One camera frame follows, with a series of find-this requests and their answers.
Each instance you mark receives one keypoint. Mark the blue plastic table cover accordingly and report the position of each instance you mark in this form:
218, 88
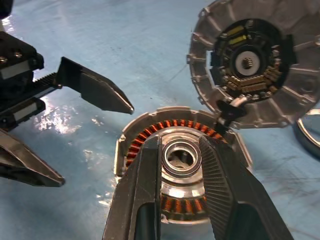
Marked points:
125, 37

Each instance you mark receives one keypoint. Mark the silver motor housing copper windings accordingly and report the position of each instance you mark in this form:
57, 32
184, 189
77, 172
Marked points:
175, 124

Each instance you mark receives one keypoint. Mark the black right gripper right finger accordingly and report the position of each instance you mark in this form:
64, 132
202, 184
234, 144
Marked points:
225, 190

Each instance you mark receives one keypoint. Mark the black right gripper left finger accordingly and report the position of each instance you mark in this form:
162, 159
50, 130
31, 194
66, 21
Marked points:
140, 180

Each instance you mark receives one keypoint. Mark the silver spoked rotor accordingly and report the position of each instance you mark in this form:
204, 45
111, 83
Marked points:
305, 140

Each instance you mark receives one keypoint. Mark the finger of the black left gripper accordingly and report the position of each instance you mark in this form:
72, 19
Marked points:
25, 165

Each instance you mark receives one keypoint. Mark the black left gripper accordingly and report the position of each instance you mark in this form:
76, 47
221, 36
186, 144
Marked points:
17, 85

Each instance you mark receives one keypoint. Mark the silver ribbed motor lid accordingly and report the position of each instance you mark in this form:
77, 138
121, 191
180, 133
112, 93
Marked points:
275, 105

